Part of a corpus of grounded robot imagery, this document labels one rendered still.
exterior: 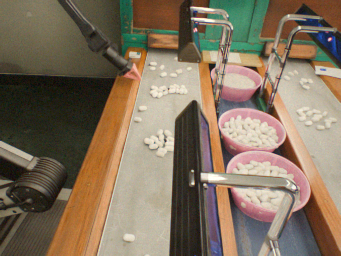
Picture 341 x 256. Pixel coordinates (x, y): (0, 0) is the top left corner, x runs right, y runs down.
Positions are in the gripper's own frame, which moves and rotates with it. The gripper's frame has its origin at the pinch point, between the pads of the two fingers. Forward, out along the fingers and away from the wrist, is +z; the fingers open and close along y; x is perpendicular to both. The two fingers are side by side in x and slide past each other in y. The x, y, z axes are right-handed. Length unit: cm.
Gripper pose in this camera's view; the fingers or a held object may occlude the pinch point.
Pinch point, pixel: (139, 78)
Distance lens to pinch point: 143.1
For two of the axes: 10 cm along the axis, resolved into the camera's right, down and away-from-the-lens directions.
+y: 0.3, -6.0, 8.0
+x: -7.0, 5.5, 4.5
